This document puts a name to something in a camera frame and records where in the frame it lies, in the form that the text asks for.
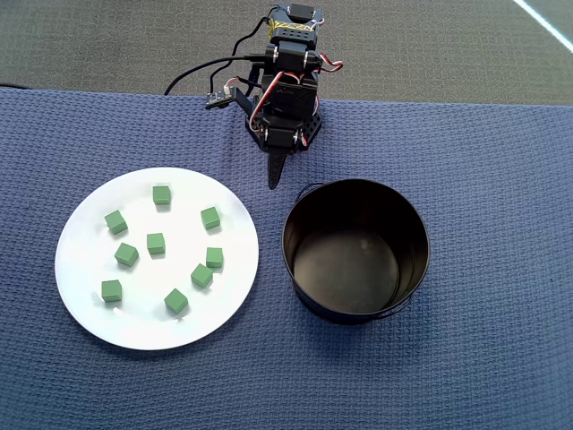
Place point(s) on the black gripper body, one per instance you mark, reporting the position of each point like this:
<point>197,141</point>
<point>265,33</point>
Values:
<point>279,135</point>

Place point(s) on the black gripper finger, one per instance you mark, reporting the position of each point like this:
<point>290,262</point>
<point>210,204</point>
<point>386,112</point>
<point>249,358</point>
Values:
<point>275,170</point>

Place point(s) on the green cube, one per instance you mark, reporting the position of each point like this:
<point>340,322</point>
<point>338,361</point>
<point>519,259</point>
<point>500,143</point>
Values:
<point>176,300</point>
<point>202,276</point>
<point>116,222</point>
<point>156,243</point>
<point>161,195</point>
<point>210,218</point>
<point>214,258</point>
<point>111,290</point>
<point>126,254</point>

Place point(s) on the white round plate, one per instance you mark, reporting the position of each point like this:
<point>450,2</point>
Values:
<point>147,331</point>

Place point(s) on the black metal bucket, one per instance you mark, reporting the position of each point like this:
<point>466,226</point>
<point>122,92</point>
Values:
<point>349,269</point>

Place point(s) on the blue woven tablecloth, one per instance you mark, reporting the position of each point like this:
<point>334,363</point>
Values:
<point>447,358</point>

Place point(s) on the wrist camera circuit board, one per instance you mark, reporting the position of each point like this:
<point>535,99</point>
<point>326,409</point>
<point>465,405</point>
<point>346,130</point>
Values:
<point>218,98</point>

